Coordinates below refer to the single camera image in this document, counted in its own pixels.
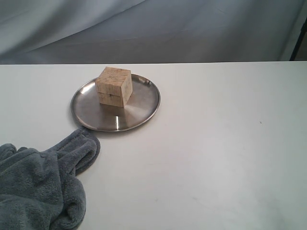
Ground grey backdrop curtain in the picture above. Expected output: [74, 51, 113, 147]
[0, 0, 307, 64]

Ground black backdrop stand pole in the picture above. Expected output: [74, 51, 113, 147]
[289, 20, 307, 61]

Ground grey-blue fleece towel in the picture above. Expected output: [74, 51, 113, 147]
[0, 128, 100, 230]

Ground wooden cube block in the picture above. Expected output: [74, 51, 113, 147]
[95, 67, 133, 108]

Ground round stainless steel plate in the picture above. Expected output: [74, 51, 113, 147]
[70, 73, 161, 133]

